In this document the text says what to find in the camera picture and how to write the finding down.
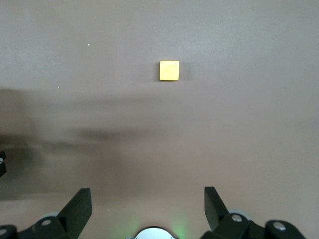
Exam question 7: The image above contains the brown table cover mat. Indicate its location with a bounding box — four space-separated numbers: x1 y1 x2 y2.
0 0 319 239

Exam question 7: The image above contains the black object at left edge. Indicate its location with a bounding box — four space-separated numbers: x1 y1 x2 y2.
0 150 7 178

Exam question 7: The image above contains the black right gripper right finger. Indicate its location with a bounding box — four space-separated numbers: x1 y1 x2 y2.
199 186 306 239

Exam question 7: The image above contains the yellow wooden block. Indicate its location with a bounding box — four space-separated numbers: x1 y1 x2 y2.
159 60 180 82

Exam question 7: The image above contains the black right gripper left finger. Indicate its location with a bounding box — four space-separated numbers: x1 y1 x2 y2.
0 188 93 239

